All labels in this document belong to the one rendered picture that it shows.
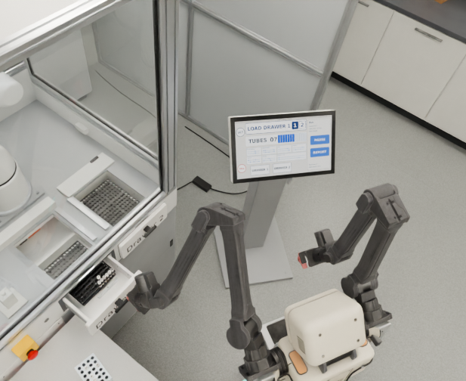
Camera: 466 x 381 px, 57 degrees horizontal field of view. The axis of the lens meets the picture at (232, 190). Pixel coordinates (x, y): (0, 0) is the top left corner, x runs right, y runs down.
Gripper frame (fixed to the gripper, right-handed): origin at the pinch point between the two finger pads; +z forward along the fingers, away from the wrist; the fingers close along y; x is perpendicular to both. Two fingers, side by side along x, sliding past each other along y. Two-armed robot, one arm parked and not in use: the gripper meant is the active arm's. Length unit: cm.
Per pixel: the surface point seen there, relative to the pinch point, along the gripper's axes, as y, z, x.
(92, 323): 2.6, 5.2, 16.4
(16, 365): 6, 27, 43
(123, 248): 13.6, 15.2, -13.9
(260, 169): 0, -6, -82
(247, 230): -40, 54, -90
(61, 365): -4.5, 19.4, 33.0
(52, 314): 13.2, 17.7, 22.9
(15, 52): 78, -71, 1
